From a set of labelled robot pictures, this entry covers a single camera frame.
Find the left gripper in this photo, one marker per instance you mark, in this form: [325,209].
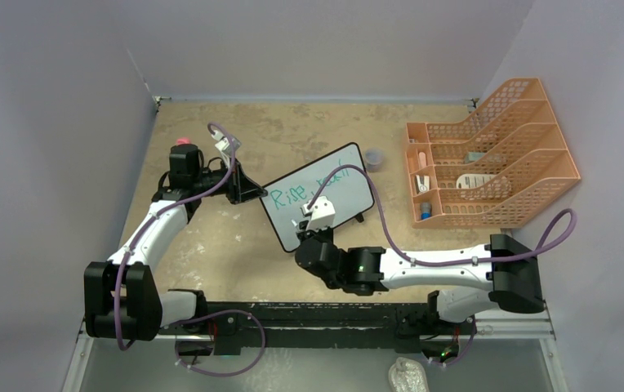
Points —
[240,189]

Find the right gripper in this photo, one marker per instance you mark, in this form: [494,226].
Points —
[308,233]

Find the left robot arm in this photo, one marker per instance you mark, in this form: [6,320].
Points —
[121,298]

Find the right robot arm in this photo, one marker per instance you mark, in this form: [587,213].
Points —
[499,274]

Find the clear jar of paperclips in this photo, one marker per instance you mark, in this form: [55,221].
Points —
[374,160]

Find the white stapler in organizer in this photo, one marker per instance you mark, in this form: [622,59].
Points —
[422,183]

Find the white label card in organizer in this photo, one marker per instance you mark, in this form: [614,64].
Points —
[473,180]

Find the clear plastic bag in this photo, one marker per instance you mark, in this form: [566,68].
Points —
[407,375]

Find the orange plastic file organizer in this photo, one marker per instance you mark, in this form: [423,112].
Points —
[514,135]

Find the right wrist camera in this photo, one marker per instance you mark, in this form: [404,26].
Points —
[317,215]

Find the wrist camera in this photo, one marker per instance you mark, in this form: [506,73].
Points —
[317,215]
[226,146]

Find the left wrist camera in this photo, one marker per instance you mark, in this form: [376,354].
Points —
[226,146]

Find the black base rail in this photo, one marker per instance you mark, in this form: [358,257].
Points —
[405,328]

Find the aluminium frame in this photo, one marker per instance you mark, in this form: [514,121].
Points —
[505,352]

